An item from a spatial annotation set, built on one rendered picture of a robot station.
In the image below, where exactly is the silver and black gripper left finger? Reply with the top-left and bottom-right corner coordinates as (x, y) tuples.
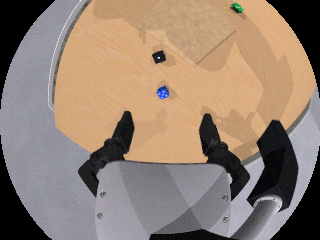
(78, 111), (135, 197)

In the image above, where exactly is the green die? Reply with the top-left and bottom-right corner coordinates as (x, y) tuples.
(230, 3), (244, 13)

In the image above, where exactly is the blue die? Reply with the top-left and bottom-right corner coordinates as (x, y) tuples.
(157, 85), (169, 100)

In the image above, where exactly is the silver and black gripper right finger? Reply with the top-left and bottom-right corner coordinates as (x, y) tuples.
(199, 113), (250, 201)

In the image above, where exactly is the tan textured square mat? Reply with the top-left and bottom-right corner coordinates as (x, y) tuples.
(136, 0), (235, 67)

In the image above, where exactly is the black die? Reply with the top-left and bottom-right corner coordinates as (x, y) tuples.
(152, 50), (166, 64)

